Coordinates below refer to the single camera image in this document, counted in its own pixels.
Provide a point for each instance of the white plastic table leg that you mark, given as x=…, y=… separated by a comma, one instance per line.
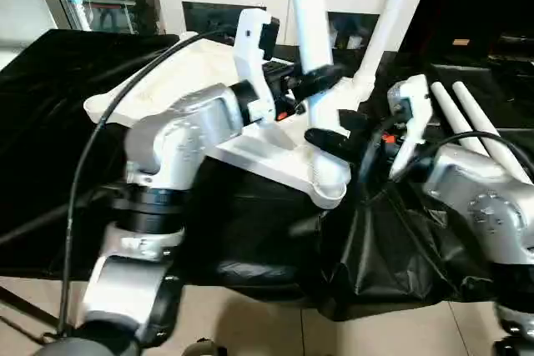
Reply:
x=450, y=114
x=492, y=131
x=309, y=14
x=388, y=22

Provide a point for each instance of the white plastic table top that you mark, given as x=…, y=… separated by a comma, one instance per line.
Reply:
x=192, y=72

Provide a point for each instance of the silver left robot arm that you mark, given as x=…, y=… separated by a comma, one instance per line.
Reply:
x=167, y=147

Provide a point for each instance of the small yellow tag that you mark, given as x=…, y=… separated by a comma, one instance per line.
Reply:
x=461, y=41

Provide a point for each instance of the black work mat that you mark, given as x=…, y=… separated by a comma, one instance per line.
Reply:
x=50, y=122

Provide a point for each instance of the black folding stand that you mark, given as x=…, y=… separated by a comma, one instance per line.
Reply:
x=25, y=231

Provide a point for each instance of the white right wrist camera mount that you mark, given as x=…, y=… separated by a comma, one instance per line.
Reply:
x=410, y=114

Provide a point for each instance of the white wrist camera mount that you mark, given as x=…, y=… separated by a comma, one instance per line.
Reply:
x=410, y=114
x=254, y=47

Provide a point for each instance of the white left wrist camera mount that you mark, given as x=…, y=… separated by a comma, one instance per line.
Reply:
x=254, y=47

